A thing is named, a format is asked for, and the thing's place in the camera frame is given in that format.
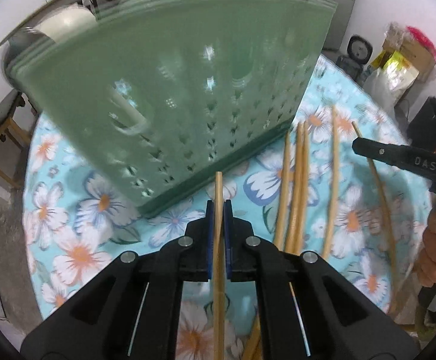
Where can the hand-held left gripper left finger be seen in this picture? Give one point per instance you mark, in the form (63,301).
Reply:
(210,240)

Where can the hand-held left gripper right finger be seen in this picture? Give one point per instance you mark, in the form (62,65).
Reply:
(228,240)

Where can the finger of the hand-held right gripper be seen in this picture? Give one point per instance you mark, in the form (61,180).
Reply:
(398,159)

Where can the wooden chopstick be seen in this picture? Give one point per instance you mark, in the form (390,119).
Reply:
(331,180)
(304,180)
(384,210)
(282,187)
(219,187)
(296,187)

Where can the green plastic utensil holder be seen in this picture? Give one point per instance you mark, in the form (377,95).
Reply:
(165,82)

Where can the yellow white plastic bag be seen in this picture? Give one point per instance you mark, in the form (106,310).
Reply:
(390,78)

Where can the brown cardboard box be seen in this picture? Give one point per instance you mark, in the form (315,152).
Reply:
(420,58)

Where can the black rice cooker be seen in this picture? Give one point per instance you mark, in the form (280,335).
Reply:
(358,50)

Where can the floral turquoise blanket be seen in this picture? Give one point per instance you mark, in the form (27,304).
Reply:
(90,232)

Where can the pink mesh bag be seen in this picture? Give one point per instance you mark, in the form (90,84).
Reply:
(426,37)

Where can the grey refrigerator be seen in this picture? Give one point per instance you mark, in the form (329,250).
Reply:
(339,26)

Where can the wooden chair with dark seat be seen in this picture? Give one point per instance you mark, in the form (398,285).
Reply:
(0,112)

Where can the grey long table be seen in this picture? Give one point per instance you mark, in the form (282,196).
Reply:
(26,27)

